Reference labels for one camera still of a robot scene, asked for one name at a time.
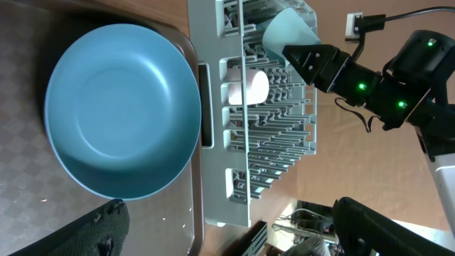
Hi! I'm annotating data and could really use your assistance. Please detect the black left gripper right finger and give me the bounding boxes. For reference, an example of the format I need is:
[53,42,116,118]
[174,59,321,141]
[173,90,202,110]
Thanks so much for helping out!
[332,197,454,256]

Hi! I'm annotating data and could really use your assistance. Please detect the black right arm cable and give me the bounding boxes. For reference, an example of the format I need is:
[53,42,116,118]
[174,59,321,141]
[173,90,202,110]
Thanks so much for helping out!
[383,6,455,23]

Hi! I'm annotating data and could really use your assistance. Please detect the brown serving tray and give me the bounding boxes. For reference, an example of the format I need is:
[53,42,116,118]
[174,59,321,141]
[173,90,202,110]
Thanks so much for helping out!
[1,1,204,255]

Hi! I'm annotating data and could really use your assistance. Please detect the grey plastic dishwasher rack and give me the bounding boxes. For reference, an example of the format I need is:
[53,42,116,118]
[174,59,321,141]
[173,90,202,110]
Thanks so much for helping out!
[188,0,317,227]

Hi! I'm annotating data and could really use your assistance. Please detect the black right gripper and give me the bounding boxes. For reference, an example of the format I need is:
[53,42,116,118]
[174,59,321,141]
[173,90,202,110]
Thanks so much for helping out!
[282,45,432,130]

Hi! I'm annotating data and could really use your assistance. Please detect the light blue plastic cup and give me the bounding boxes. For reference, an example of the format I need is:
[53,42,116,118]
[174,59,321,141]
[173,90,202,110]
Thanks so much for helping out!
[261,8,321,68]

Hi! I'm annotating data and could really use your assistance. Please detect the dark blue plate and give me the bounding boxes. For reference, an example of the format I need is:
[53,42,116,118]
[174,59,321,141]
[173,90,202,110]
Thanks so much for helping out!
[44,23,201,200]

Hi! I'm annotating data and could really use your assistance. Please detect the pink plastic cup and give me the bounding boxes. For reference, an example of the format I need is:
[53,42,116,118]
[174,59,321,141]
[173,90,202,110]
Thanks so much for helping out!
[227,68,269,105]

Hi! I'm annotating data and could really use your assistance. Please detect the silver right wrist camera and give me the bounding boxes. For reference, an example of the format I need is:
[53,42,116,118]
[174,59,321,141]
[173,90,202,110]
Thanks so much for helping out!
[345,12,386,41]

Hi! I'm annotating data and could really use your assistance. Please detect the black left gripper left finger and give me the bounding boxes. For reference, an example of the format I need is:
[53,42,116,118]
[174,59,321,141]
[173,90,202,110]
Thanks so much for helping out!
[11,198,130,256]

